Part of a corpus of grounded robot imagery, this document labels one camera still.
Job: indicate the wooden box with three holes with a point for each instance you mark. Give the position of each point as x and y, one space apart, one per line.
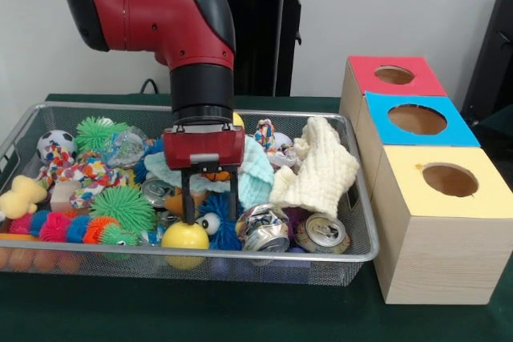
441 258

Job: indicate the yellow ball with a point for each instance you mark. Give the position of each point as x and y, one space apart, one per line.
182 238

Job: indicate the green spiky eyed ball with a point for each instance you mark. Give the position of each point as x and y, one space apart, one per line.
94 133

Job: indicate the light blue knit cloth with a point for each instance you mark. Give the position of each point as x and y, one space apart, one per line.
256 174

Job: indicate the plain green spiky ball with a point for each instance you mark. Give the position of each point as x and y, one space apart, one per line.
120 206

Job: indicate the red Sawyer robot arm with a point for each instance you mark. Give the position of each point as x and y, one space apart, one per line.
160 21

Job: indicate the blue white crushed can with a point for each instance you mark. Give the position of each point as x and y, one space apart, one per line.
262 236

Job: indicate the green covered side table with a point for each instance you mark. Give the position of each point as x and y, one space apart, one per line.
501 115

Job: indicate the silver crushed can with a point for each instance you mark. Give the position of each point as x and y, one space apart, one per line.
322 234

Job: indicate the cream knit cloth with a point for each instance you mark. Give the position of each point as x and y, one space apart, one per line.
320 170

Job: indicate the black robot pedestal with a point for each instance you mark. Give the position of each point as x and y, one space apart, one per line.
260 37

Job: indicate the rainbow spiky caterpillar toy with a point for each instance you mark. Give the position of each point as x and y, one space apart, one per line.
56 228

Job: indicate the clear mesh bin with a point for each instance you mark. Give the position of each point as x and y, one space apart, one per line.
344 262

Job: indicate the small soccer ball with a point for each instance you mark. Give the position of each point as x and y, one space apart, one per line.
54 142

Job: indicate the black upright panel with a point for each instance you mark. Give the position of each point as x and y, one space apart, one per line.
497 57

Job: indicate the yellow sponge duck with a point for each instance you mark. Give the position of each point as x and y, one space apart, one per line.
22 195

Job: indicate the dark green table cloth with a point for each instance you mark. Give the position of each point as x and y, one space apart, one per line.
200 314

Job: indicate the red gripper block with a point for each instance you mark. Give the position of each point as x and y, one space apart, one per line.
200 146

